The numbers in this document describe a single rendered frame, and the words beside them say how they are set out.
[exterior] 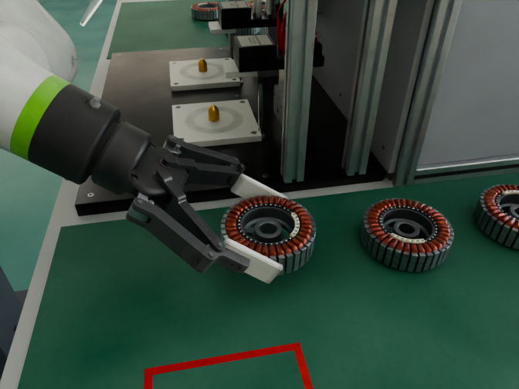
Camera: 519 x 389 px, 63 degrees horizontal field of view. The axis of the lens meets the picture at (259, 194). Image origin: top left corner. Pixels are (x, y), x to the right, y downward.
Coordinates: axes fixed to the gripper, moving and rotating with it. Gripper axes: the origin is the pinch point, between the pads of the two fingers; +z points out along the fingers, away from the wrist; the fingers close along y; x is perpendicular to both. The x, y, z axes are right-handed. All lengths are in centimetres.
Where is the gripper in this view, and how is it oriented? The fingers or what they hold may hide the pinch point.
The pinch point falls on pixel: (266, 230)
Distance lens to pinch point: 50.7
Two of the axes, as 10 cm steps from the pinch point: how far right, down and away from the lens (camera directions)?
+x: 5.0, -6.5, -5.7
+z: 8.6, 4.5, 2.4
